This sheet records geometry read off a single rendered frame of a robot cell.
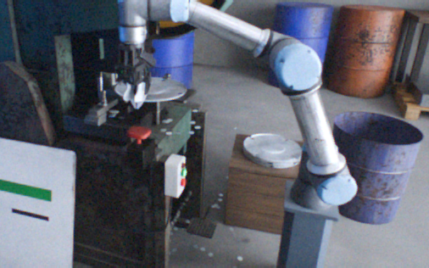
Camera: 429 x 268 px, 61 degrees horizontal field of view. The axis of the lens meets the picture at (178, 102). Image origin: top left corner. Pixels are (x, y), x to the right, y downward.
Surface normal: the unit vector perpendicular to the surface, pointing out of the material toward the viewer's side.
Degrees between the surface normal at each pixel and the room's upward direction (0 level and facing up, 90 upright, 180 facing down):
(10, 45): 90
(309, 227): 90
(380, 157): 92
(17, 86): 90
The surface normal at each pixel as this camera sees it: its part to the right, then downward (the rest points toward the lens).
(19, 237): -0.29, 0.14
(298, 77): -0.09, 0.24
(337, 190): 0.01, 0.47
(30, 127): -0.35, 0.33
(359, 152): -0.71, 0.28
